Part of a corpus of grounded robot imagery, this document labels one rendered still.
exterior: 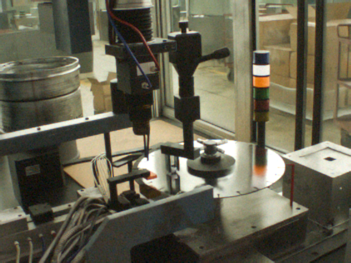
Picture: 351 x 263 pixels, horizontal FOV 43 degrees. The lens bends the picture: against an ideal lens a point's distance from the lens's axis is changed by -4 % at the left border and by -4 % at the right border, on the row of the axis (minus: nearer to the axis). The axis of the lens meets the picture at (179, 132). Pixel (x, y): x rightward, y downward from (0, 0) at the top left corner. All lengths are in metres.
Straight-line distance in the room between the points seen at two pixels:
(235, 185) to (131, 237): 0.27
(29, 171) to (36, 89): 0.33
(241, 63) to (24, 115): 0.74
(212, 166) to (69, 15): 0.43
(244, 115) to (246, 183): 0.71
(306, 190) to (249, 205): 0.18
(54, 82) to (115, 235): 0.82
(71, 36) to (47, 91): 0.55
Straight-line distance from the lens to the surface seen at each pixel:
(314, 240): 1.14
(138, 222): 0.78
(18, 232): 1.05
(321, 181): 1.16
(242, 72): 1.62
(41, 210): 1.07
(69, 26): 0.97
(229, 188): 0.94
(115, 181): 0.93
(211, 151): 1.03
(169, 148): 0.99
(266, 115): 1.29
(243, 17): 1.58
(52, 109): 1.52
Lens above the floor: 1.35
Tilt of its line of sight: 18 degrees down
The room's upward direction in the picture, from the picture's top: 3 degrees counter-clockwise
